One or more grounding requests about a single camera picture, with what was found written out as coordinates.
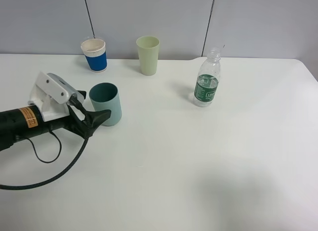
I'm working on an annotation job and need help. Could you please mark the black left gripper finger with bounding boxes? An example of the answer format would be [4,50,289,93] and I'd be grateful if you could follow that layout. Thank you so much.
[81,109,111,139]
[74,90,86,107]

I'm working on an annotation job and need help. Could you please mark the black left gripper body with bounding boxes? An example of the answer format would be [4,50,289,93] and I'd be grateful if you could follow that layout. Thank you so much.
[47,105,87,138]

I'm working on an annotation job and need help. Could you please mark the teal plastic cup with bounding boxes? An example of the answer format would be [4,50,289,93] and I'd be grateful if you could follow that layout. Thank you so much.
[89,82,122,126]

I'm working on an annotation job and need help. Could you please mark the clear water bottle green label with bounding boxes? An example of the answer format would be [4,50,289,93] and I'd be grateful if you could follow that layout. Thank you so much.
[193,48,221,107]

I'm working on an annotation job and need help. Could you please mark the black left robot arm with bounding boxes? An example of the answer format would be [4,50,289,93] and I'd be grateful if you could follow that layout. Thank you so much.
[0,95,111,151]

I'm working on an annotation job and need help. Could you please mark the blue white paper cup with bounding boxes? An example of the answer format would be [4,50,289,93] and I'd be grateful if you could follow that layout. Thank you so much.
[80,37,107,73]

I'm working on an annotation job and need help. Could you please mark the light green plastic cup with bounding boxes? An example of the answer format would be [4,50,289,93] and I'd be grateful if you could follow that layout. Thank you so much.
[136,36,160,76]

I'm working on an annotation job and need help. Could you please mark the black left camera cable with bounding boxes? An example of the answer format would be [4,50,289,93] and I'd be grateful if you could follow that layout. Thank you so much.
[0,98,90,191]

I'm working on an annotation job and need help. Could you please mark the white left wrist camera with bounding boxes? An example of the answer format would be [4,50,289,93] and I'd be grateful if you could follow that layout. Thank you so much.
[28,72,76,122]

